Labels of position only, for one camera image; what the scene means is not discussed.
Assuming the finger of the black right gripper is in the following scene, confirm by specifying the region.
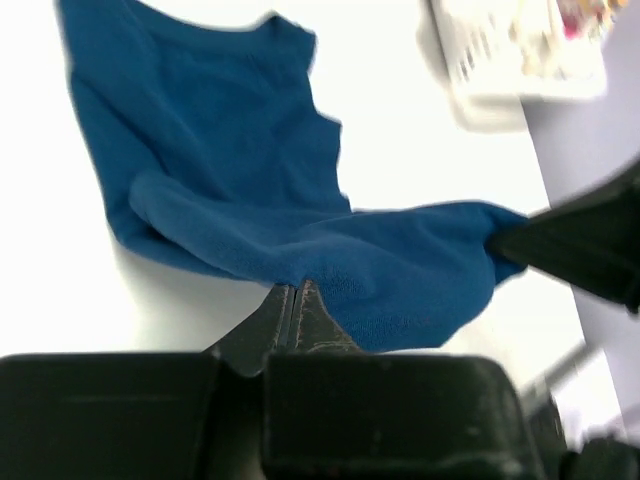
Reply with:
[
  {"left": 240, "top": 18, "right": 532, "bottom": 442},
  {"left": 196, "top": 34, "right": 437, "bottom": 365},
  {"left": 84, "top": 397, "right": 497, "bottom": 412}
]
[{"left": 487, "top": 162, "right": 639, "bottom": 315}]

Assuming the white plastic basket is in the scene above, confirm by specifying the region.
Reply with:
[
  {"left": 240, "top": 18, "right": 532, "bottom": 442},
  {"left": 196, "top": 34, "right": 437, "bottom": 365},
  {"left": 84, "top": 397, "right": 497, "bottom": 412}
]
[{"left": 418, "top": 1, "right": 628, "bottom": 132}]

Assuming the blue t-shirt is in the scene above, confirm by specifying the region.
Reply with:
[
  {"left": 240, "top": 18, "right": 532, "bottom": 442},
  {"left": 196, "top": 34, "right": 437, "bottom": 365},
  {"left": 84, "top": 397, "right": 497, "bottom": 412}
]
[{"left": 57, "top": 1, "right": 525, "bottom": 352}]

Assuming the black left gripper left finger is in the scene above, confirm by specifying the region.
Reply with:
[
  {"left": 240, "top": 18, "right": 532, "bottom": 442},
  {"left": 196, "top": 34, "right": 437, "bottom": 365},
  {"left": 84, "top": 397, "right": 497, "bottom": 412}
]
[{"left": 1, "top": 286, "right": 293, "bottom": 479}]

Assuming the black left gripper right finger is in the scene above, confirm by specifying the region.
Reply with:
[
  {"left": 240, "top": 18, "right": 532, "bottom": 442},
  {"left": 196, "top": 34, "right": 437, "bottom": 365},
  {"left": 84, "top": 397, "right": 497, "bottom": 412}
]
[{"left": 261, "top": 282, "right": 544, "bottom": 479}]

